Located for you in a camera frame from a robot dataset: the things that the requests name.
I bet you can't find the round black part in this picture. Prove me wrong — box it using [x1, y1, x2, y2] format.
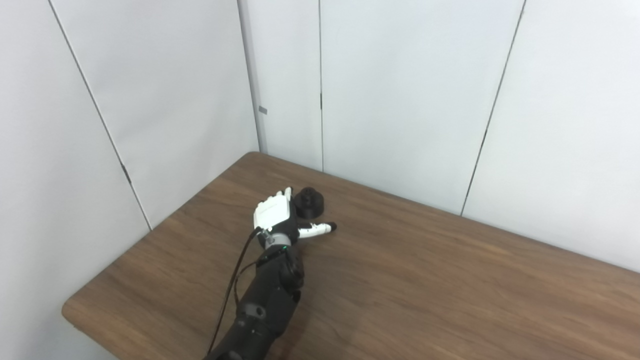
[293, 187, 325, 219]

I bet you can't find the grey wall corner strip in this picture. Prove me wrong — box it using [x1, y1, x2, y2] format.
[237, 0, 269, 154]

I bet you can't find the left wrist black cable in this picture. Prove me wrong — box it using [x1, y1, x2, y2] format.
[205, 227, 264, 360]

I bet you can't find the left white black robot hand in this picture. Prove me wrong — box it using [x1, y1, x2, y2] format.
[252, 187, 338, 247]

